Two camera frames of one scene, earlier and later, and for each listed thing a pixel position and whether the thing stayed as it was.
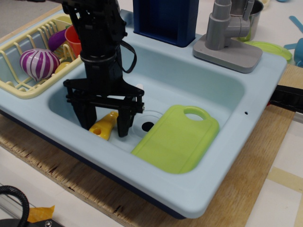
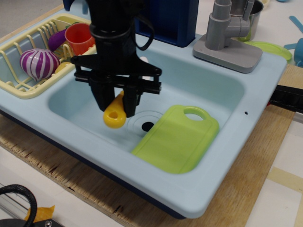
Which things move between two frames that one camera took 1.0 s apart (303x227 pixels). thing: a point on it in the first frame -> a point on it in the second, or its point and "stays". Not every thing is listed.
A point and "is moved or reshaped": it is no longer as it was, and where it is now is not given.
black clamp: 289,97 stays
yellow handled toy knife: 103,127 is moved or reshaped
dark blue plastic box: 173,21 stays
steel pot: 237,8 stays
